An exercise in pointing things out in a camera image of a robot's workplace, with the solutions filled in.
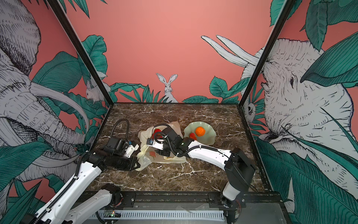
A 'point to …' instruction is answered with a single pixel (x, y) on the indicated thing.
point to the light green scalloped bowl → (207, 138)
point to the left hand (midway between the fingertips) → (140, 164)
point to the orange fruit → (200, 131)
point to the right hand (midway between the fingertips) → (155, 143)
